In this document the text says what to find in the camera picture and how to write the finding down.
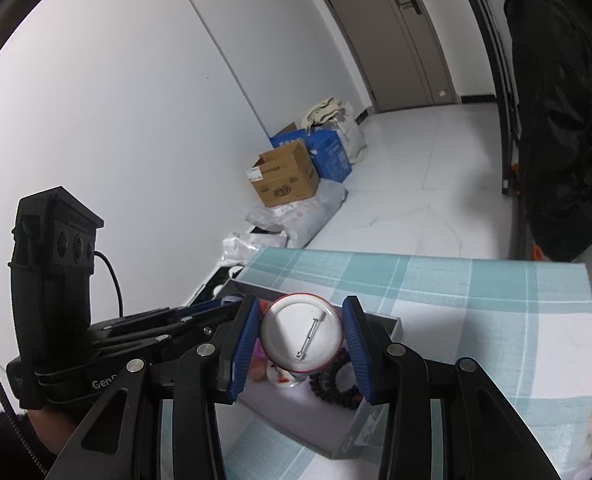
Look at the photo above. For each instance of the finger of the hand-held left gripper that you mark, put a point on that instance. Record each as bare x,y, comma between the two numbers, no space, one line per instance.
176,314
151,345

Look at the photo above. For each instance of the green checked tablecloth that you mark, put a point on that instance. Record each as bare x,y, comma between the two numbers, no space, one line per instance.
475,310

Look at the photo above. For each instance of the black metal rack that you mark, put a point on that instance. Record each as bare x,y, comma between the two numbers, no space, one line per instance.
500,85

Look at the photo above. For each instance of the white plastic package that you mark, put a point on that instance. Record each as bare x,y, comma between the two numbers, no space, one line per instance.
306,215
243,250

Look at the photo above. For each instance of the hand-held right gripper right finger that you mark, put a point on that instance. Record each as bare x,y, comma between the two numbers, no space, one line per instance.
360,360

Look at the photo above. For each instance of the person's left forearm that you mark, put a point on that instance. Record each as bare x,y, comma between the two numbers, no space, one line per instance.
51,430

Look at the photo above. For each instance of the brown cardboard box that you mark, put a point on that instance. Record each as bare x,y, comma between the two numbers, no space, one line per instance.
286,180

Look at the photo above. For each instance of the black bag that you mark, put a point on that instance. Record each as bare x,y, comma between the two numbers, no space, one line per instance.
560,135

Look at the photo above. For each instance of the grey door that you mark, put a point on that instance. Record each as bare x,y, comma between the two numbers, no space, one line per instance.
375,35

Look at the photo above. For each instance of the cream cloth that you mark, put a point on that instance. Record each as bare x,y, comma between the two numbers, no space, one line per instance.
326,110

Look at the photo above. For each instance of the grey cardboard box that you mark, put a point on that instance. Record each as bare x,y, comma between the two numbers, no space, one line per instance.
301,420

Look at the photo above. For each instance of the blue cardboard box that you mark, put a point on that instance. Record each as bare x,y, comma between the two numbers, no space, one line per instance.
333,157

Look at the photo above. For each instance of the round white pin badge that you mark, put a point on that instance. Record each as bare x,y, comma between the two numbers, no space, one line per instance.
286,330

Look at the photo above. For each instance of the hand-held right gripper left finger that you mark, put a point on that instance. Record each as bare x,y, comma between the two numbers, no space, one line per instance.
238,360

